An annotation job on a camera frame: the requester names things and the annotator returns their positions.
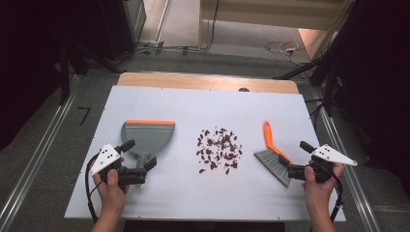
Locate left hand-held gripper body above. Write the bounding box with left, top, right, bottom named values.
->
left=88, top=143, right=149, bottom=189

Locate left hand-held gripper black cable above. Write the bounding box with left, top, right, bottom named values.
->
left=84, top=153, right=104, bottom=224

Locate black curtain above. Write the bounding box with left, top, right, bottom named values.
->
left=317, top=0, right=410, bottom=194
left=0, top=0, right=136, bottom=153

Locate pile of red beans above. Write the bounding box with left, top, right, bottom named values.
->
left=195, top=127, right=245, bottom=176

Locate aluminium profile bar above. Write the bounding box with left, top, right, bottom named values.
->
left=154, top=0, right=174, bottom=56

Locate black hanging cable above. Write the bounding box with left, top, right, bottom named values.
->
left=200, top=0, right=222, bottom=53

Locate person's right hand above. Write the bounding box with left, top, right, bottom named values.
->
left=302, top=161, right=345, bottom=220

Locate metal floor rail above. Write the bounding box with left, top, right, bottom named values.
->
left=0, top=74, right=82, bottom=232
left=309, top=86, right=384, bottom=232

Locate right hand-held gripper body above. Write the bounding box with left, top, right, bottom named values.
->
left=286, top=143, right=359, bottom=185

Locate person's left hand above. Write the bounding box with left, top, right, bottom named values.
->
left=92, top=157, right=131, bottom=216

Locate light wooden furniture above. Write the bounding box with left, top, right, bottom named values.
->
left=197, top=0, right=356, bottom=62

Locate white cable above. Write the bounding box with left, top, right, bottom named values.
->
left=264, top=40, right=303, bottom=65

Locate black metal stand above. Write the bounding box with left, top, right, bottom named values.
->
left=273, top=47, right=340, bottom=118
left=57, top=41, right=124, bottom=106

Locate right hand-held gripper black cable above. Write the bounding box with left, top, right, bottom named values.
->
left=329, top=170, right=344, bottom=223

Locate hand-held gripper black cable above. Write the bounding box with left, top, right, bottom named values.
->
left=329, top=170, right=344, bottom=223
left=84, top=153, right=104, bottom=224

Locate grey dustpan with orange lip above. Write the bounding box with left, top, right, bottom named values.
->
left=120, top=119, right=176, bottom=189

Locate orange brush with grey bristles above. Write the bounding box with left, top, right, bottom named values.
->
left=252, top=120, right=295, bottom=189

